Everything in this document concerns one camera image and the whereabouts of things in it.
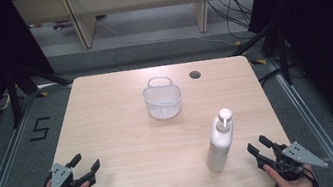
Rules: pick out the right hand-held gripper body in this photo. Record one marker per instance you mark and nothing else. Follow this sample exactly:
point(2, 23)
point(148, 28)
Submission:
point(294, 156)

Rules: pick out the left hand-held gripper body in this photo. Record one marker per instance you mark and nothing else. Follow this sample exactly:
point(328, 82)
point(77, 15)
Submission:
point(60, 179)

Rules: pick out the white pump bottle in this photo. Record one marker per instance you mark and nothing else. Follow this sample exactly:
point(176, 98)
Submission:
point(219, 142)

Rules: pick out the white plastic basket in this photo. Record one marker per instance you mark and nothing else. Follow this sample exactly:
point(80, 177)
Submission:
point(163, 102)

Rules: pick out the person's right hand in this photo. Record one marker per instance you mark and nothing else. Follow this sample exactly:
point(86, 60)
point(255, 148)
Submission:
point(290, 185)

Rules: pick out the black metal stand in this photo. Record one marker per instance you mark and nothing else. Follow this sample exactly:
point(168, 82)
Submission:
point(283, 54)
point(14, 97)

